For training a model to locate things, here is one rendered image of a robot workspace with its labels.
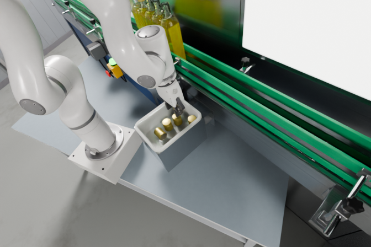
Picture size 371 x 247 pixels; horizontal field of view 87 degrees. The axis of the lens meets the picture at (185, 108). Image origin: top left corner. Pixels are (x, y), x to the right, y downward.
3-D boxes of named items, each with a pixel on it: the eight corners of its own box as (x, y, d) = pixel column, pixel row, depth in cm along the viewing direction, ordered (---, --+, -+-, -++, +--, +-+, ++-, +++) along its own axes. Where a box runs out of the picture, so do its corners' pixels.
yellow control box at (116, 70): (127, 73, 112) (122, 62, 107) (116, 80, 110) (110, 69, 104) (122, 68, 116) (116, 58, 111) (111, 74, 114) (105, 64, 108)
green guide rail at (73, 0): (176, 71, 85) (171, 56, 79) (174, 73, 85) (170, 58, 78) (61, -5, 184) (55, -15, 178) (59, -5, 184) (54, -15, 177)
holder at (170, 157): (216, 130, 88) (214, 108, 76) (168, 172, 79) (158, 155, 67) (190, 110, 97) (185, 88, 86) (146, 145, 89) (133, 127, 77)
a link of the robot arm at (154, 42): (171, 81, 57) (176, 61, 62) (159, 41, 47) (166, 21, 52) (144, 82, 58) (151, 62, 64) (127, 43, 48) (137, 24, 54)
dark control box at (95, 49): (107, 55, 128) (101, 44, 122) (96, 62, 125) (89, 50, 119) (102, 50, 133) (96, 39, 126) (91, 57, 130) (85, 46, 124)
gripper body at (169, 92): (182, 76, 61) (187, 100, 69) (162, 63, 66) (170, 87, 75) (163, 89, 58) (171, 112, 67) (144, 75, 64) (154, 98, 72)
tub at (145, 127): (206, 128, 80) (204, 114, 73) (163, 165, 73) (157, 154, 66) (179, 106, 90) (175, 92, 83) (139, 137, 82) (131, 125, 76)
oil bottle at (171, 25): (187, 61, 89) (178, 14, 73) (178, 67, 87) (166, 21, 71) (179, 57, 92) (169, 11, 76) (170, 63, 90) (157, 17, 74)
